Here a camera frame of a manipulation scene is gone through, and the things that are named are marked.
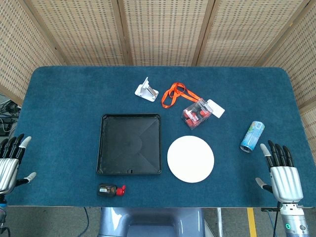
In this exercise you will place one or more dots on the black square tray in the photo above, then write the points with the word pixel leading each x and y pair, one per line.
pixel 128 145

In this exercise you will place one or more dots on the white folding phone stand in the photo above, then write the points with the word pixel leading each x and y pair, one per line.
pixel 144 91

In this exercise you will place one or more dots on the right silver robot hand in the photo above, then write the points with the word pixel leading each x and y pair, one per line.
pixel 286 182

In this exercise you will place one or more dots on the black red small device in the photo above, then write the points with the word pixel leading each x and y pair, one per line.
pixel 106 190

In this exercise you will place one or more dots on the white table leg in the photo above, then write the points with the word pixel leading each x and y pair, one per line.
pixel 219 222

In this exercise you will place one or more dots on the yellow floor tape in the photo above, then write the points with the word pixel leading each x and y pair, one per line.
pixel 251 222

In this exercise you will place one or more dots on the woven folding screen panel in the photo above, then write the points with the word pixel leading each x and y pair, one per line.
pixel 81 32
pixel 165 32
pixel 247 32
pixel 14 49
pixel 303 61

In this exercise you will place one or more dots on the black table edge clamp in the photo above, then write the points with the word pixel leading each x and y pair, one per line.
pixel 269 209

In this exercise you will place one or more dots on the clear box with red items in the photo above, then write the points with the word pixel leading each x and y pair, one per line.
pixel 196 116

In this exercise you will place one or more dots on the blue felt table mat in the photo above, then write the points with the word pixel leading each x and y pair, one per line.
pixel 61 111

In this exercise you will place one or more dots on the blue drink can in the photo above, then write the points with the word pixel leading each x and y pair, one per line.
pixel 252 137

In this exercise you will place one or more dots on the white round plate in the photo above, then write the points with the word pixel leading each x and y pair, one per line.
pixel 190 159

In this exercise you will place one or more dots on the blue-grey robot torso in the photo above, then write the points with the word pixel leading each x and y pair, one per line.
pixel 153 222

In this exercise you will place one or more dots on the white badge card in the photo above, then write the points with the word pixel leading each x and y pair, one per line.
pixel 217 109

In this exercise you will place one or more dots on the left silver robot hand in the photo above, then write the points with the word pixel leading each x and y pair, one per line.
pixel 8 170

